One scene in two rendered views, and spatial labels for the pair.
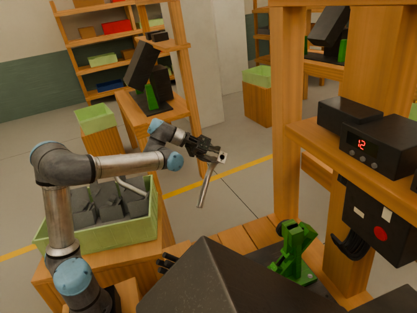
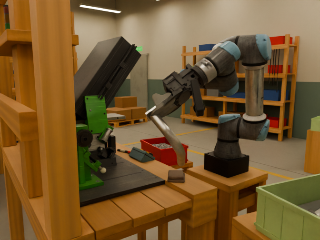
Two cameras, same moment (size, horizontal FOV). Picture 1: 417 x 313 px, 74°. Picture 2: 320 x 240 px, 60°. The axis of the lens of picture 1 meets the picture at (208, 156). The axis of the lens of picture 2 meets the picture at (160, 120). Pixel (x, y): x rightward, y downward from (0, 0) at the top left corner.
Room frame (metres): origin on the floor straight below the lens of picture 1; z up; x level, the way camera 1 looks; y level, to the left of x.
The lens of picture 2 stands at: (1.93, -0.35, 1.38)
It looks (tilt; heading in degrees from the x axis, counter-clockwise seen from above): 9 degrees down; 159
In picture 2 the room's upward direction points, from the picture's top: straight up
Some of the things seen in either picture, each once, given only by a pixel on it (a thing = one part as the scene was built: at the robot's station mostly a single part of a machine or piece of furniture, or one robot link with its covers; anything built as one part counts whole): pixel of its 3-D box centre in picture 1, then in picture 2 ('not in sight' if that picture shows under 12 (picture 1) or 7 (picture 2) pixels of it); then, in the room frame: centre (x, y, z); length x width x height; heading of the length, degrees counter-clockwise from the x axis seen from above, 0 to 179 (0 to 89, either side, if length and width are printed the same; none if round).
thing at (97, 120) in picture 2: not in sight; (94, 113); (0.36, -0.15, 1.17); 0.13 x 0.12 x 0.20; 14
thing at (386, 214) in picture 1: (390, 212); not in sight; (0.46, -0.40, 1.42); 0.17 x 0.12 x 0.15; 14
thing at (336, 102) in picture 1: (347, 118); not in sight; (0.64, -0.37, 1.59); 0.15 x 0.07 x 0.07; 14
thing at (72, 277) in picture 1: (76, 281); (229, 125); (0.67, 0.54, 1.11); 0.13 x 0.12 x 0.14; 38
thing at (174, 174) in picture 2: not in sight; (176, 175); (0.79, 0.16, 0.91); 0.10 x 0.08 x 0.03; 154
